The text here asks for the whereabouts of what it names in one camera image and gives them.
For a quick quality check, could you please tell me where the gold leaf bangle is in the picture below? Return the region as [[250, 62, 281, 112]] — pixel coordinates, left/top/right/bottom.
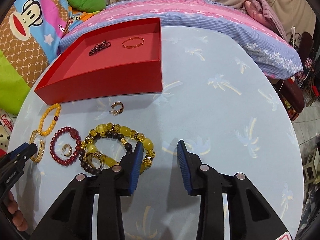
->
[[29, 129, 46, 163]]

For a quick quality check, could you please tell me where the dark red bead bracelet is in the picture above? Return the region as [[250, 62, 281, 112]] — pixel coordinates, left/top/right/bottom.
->
[[49, 127, 82, 167]]

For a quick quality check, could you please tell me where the gold hoop earring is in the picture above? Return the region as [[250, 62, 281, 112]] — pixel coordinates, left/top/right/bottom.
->
[[109, 101, 124, 116], [61, 144, 73, 157]]

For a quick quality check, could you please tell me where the small gold ring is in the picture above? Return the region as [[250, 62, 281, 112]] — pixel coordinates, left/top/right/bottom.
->
[[86, 151, 104, 170]]

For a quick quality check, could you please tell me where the yellow bead bracelet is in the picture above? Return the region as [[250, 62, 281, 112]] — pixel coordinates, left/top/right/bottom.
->
[[38, 103, 62, 137]]

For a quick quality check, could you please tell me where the black and gold bead bracelet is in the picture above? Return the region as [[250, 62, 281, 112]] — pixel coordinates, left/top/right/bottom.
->
[[79, 129, 134, 176]]

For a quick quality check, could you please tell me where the large yellow stone bracelet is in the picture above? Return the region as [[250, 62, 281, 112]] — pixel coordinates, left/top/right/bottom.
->
[[82, 122, 156, 174]]

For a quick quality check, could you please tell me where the dark purple bead bracelet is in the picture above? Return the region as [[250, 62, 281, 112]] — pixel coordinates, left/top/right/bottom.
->
[[88, 39, 112, 56]]

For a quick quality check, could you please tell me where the large thin gold bangle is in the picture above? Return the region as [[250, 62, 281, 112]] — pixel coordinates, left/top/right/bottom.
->
[[122, 37, 145, 49]]

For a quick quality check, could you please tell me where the person's left hand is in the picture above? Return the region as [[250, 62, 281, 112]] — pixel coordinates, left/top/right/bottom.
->
[[6, 191, 28, 232]]

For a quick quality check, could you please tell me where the cartoon monkey colourful blanket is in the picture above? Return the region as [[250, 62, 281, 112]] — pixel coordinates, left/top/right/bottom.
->
[[1, 0, 95, 155]]

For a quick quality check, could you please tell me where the red cardboard box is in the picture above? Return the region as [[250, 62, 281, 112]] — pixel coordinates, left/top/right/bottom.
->
[[34, 18, 163, 105]]

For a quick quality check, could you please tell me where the green cushion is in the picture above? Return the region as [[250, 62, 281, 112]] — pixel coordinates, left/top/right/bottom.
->
[[67, 0, 106, 13]]

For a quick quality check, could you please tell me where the pink purple folded cloth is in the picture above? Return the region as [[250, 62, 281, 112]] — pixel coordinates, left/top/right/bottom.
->
[[244, 0, 287, 41]]

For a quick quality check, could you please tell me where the pink purple floral pillow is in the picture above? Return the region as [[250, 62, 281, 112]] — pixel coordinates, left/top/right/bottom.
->
[[59, 0, 303, 79]]

